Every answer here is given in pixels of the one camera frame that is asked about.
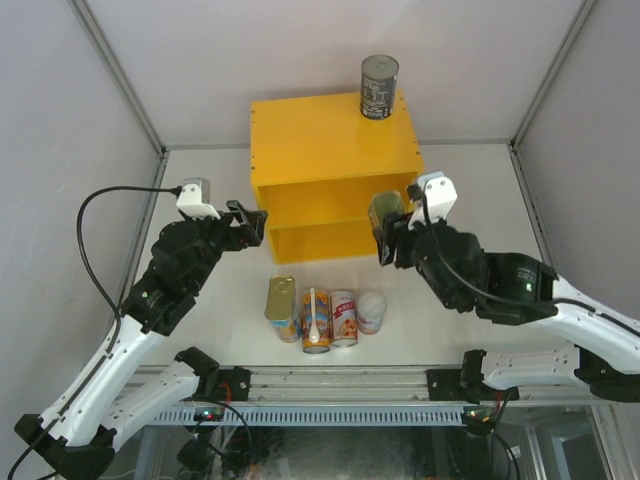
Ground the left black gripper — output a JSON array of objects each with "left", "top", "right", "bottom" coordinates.
[{"left": 183, "top": 200, "right": 267, "bottom": 293}]

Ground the gold rectangular tin blue label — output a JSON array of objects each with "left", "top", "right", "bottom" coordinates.
[{"left": 368, "top": 190, "right": 405, "bottom": 234}]

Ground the black cylindrical can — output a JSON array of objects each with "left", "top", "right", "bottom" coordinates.
[{"left": 360, "top": 55, "right": 399, "bottom": 120}]

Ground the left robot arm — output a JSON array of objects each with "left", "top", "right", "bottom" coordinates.
[{"left": 14, "top": 200, "right": 268, "bottom": 479}]

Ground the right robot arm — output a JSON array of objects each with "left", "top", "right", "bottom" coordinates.
[{"left": 371, "top": 213, "right": 639, "bottom": 403}]

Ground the white lidded pink can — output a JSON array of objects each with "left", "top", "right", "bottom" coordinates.
[{"left": 356, "top": 292, "right": 387, "bottom": 335}]

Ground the red white labelled can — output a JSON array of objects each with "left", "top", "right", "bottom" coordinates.
[{"left": 329, "top": 291, "right": 358, "bottom": 348}]

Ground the yellow wooden shelf cabinet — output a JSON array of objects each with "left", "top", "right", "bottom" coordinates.
[{"left": 250, "top": 93, "right": 424, "bottom": 264}]

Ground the orange can with spoon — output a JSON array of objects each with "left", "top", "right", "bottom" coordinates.
[{"left": 301, "top": 288, "right": 332, "bottom": 354}]

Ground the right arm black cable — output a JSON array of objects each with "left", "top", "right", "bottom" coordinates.
[{"left": 407, "top": 187, "right": 640, "bottom": 339}]

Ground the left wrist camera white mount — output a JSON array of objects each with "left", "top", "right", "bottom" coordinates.
[{"left": 176, "top": 177, "right": 221, "bottom": 220}]

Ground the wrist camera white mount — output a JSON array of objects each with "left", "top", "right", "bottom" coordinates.
[
  {"left": 407, "top": 171, "right": 458, "bottom": 230},
  {"left": 176, "top": 177, "right": 221, "bottom": 220}
]

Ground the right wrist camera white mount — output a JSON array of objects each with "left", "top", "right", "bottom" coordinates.
[{"left": 407, "top": 171, "right": 458, "bottom": 230}]

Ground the aluminium mounting rail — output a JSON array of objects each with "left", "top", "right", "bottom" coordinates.
[{"left": 124, "top": 363, "right": 617, "bottom": 404}]

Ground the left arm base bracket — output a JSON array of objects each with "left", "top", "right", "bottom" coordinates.
[{"left": 192, "top": 366, "right": 251, "bottom": 403}]

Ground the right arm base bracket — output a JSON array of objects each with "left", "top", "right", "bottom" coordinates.
[{"left": 426, "top": 368, "right": 509, "bottom": 404}]

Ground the left camera black cable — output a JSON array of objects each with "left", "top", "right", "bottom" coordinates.
[{"left": 6, "top": 186, "right": 184, "bottom": 480}]

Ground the grey slotted cable duct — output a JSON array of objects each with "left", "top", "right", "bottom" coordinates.
[{"left": 148, "top": 405, "right": 464, "bottom": 427}]

